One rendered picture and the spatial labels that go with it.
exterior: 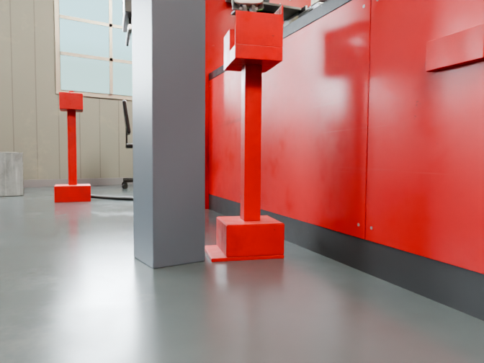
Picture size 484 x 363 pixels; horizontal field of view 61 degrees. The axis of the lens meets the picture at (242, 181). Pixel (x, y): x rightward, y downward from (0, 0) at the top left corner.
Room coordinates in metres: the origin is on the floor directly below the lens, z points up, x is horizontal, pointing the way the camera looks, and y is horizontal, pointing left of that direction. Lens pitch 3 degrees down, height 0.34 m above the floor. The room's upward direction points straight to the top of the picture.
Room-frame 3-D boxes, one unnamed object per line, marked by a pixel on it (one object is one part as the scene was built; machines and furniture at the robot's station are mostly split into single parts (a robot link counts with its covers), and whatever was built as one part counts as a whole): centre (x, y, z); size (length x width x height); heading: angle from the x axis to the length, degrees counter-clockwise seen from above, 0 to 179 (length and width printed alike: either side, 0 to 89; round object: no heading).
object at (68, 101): (3.10, 1.28, 0.42); 0.25 x 0.20 x 0.83; 112
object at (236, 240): (1.44, 0.00, 0.06); 0.25 x 0.20 x 0.12; 103
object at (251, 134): (1.45, -0.03, 0.39); 0.06 x 0.06 x 0.54; 13
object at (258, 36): (1.45, -0.03, 0.75); 0.20 x 0.16 x 0.18; 13
